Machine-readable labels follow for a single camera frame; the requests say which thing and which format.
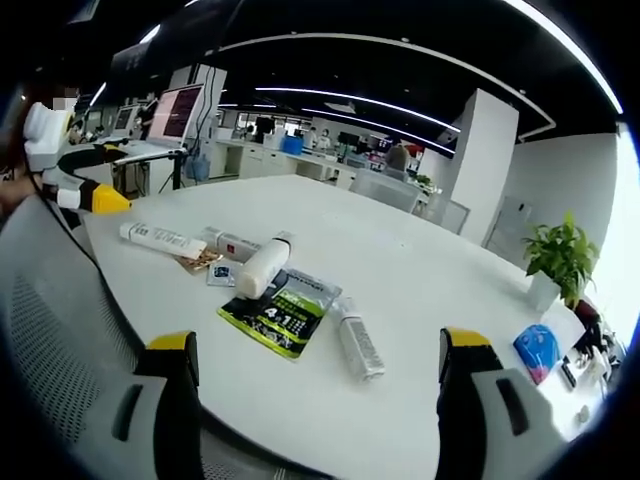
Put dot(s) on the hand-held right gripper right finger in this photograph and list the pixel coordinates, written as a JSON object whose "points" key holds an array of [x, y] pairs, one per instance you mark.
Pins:
{"points": [[500, 425]]}

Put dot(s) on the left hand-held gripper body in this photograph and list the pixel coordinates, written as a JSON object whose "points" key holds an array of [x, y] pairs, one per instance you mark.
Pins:
{"points": [[44, 142]]}

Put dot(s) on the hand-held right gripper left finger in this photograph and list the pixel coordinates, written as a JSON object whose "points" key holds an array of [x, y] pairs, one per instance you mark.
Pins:
{"points": [[150, 425]]}

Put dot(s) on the white tube with text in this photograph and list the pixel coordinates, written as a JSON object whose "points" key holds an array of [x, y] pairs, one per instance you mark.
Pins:
{"points": [[160, 239]]}

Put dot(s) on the brown skincare packet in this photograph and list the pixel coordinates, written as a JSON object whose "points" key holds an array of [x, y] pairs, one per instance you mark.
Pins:
{"points": [[200, 264]]}

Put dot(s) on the white red tube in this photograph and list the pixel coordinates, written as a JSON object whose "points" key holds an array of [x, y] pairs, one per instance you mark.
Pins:
{"points": [[235, 245]]}

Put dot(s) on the small blue skincare sachet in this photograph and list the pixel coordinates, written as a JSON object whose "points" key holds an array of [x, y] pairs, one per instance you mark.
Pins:
{"points": [[221, 275]]}

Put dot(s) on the clear white tube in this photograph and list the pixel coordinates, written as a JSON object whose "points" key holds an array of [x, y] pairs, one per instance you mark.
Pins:
{"points": [[360, 345]]}

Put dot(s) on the green black skincare packet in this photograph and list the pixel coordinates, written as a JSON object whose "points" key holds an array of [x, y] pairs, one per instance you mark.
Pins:
{"points": [[285, 315]]}

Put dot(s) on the cream skincare bottle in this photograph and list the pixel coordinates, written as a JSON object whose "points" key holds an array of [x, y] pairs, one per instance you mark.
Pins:
{"points": [[262, 270]]}

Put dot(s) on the blue storage box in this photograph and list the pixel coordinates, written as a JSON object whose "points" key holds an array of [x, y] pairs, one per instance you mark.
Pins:
{"points": [[293, 144]]}

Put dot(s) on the blue patterned packet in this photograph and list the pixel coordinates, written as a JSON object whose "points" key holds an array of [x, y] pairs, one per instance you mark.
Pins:
{"points": [[537, 352]]}

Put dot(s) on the small black device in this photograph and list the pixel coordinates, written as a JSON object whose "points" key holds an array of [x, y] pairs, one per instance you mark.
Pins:
{"points": [[571, 372]]}

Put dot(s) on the computer monitor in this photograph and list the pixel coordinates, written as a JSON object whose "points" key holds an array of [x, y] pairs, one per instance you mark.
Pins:
{"points": [[175, 112]]}

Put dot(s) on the blue water jug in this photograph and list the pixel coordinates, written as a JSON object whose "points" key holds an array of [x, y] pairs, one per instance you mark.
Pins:
{"points": [[199, 167]]}

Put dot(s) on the grey mesh office chair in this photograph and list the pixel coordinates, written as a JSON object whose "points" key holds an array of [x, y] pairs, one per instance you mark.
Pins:
{"points": [[55, 320]]}

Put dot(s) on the dark red object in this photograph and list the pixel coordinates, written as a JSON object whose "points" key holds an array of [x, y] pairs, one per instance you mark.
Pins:
{"points": [[587, 312]]}

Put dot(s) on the green plant in white pot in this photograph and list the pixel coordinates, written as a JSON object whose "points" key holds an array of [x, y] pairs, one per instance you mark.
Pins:
{"points": [[562, 260]]}

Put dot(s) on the grey chair back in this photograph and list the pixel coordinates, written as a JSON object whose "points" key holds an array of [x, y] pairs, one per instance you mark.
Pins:
{"points": [[447, 212]]}

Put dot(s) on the white mesh chair back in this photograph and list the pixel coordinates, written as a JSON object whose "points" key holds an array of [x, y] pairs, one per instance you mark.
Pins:
{"points": [[382, 190]]}

